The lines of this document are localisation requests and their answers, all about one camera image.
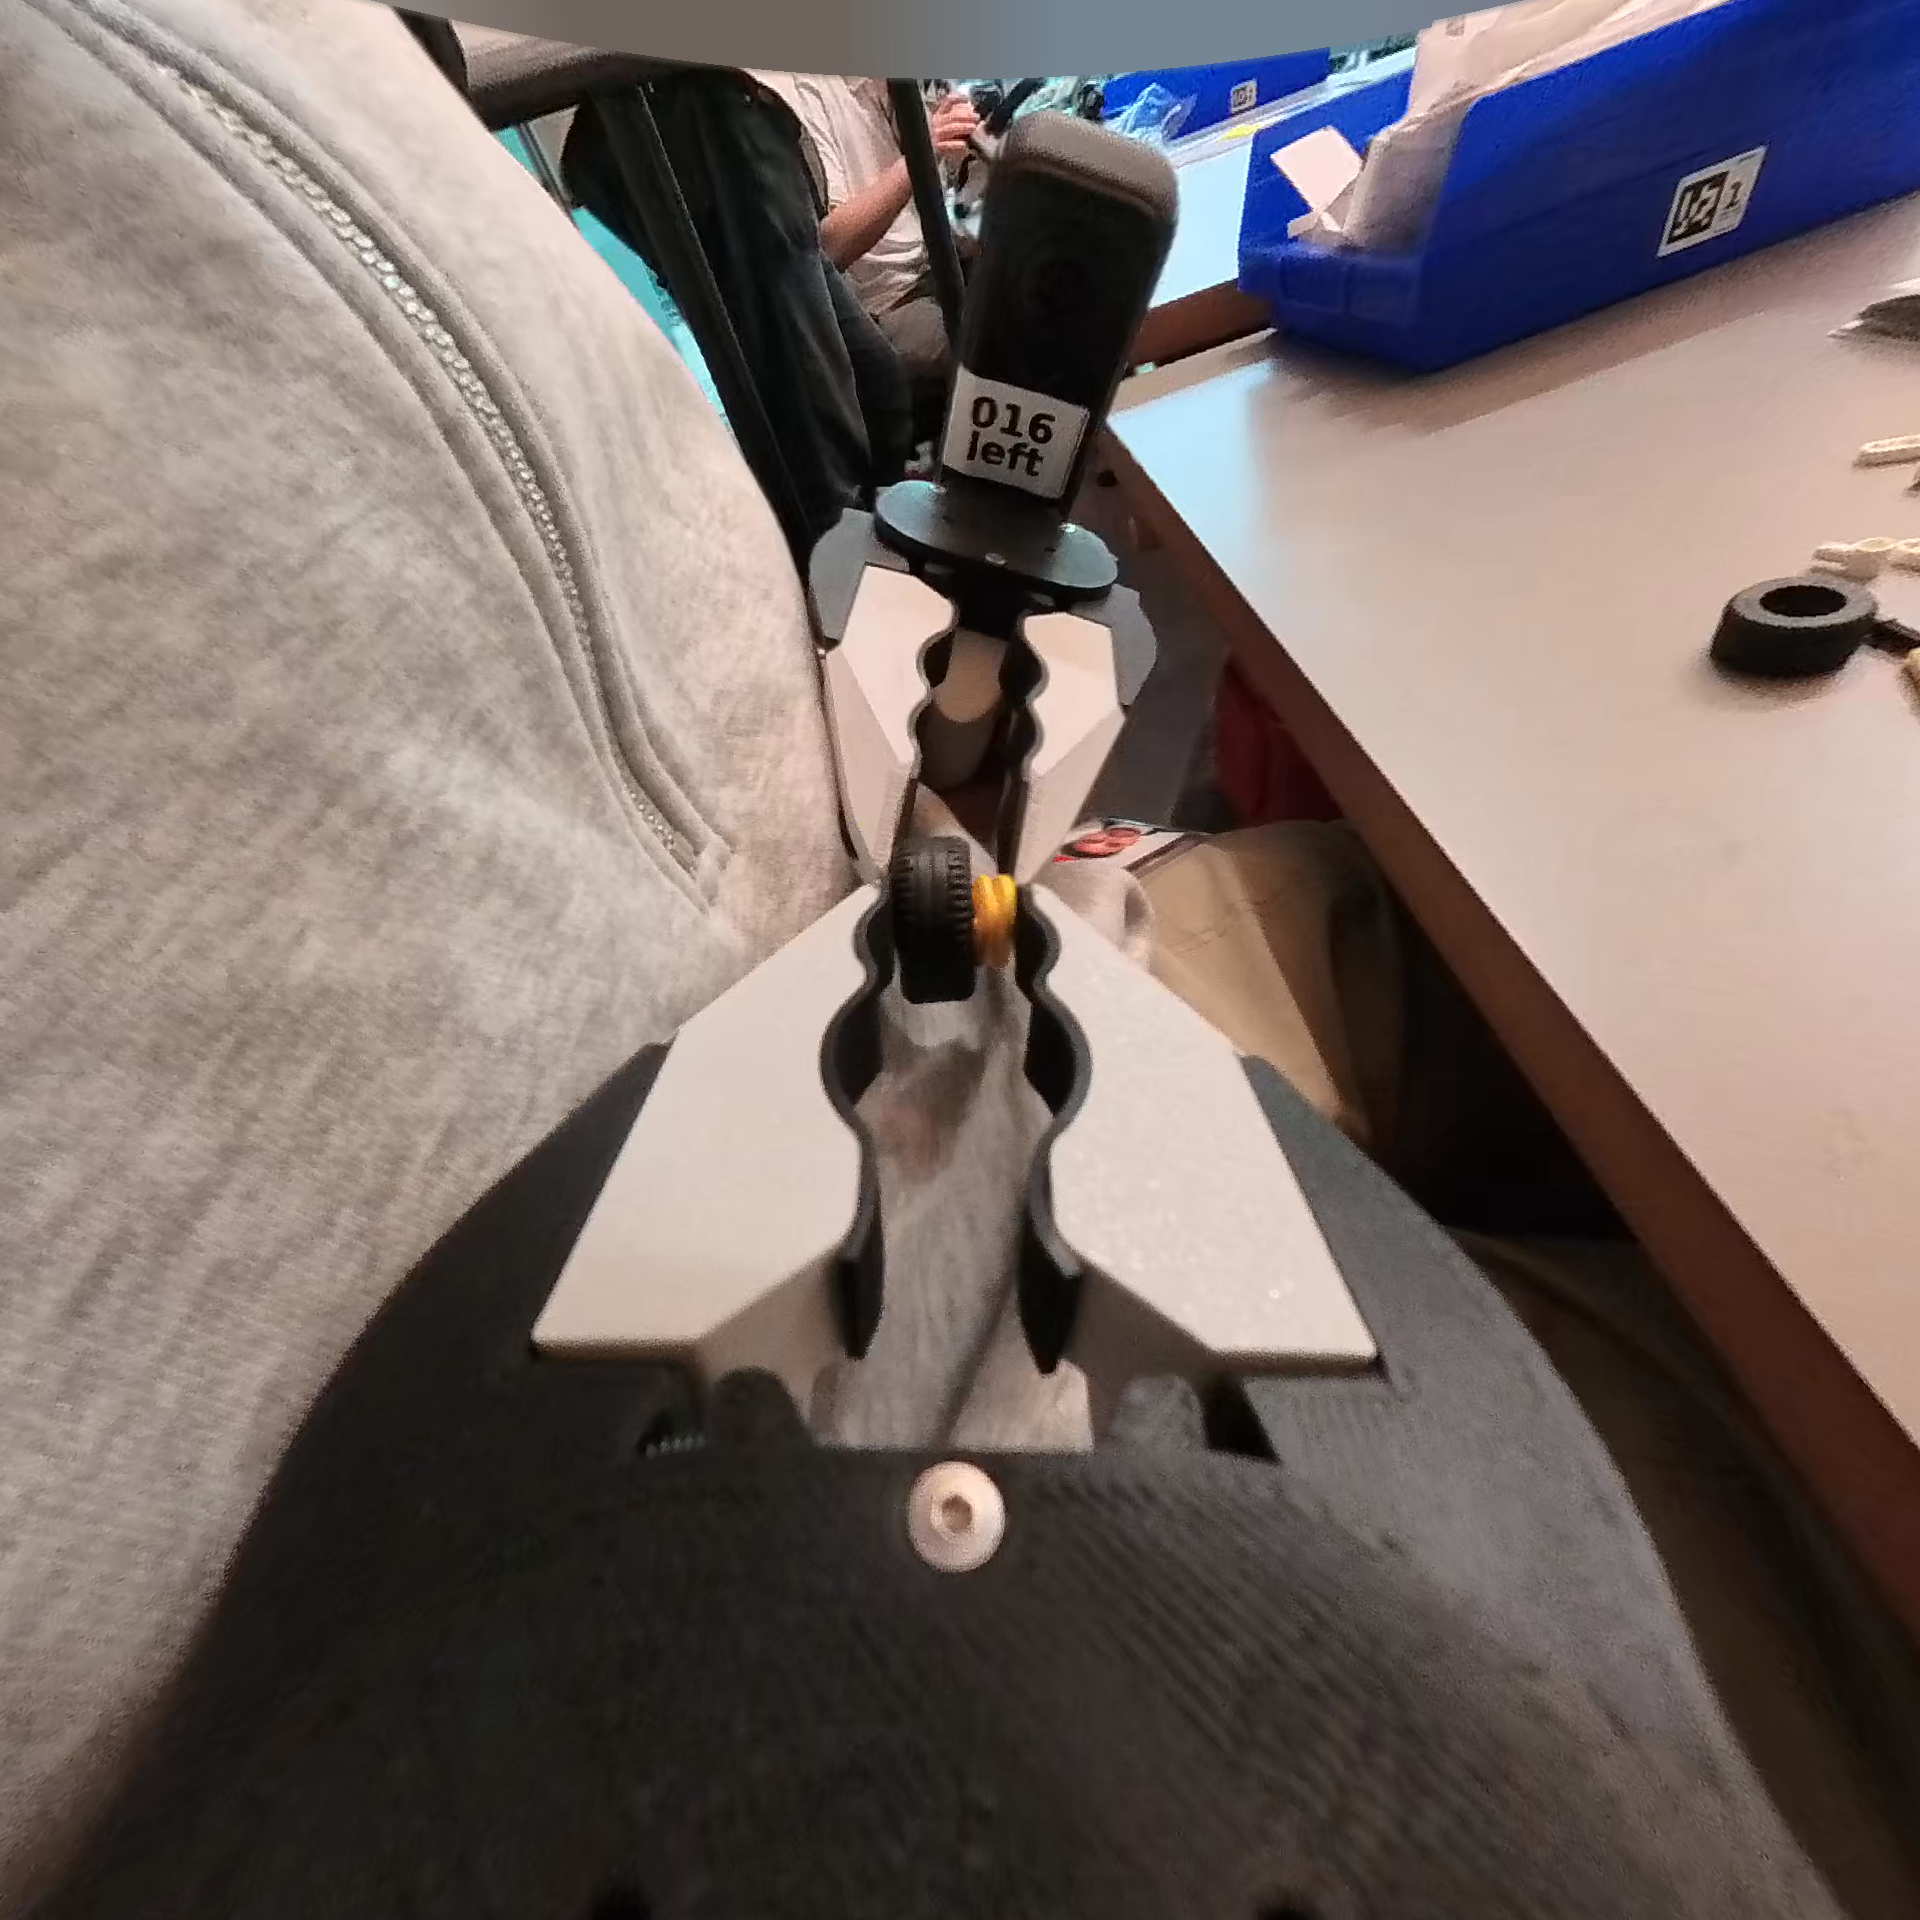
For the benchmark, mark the black hanging cloth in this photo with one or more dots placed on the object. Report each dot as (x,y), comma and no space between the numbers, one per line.
(734,225)

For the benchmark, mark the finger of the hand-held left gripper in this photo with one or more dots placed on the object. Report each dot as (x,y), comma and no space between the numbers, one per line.
(1072,722)
(878,706)

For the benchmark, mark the blue plastic bin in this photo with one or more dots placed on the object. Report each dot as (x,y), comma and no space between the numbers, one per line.
(1560,270)
(1215,93)

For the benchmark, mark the pile of loose lego pieces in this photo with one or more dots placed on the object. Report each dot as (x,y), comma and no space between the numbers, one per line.
(1869,563)

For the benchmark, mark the small black lego tire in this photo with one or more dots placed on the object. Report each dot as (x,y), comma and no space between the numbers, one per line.
(934,922)

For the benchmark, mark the khaki trousers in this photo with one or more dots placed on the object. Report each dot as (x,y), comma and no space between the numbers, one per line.
(1277,961)

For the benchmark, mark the large black lego tire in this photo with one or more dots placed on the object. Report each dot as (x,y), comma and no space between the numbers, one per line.
(1747,646)

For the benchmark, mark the grey zip hoodie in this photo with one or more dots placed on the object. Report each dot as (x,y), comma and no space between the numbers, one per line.
(299,750)

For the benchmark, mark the red bag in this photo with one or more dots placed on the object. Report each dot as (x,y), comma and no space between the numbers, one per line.
(1277,750)

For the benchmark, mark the black metal pole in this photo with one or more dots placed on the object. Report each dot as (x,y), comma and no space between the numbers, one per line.
(918,195)

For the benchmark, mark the yellow lego wheel rim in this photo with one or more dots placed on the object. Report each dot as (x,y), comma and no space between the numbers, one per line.
(997,918)

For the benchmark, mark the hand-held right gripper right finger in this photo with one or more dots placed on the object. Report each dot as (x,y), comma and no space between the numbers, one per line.
(1200,1201)

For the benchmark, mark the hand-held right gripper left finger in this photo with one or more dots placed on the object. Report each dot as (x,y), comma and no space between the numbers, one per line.
(705,1201)

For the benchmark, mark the pile of white paper wrappers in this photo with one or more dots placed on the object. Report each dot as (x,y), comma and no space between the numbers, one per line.
(1395,137)

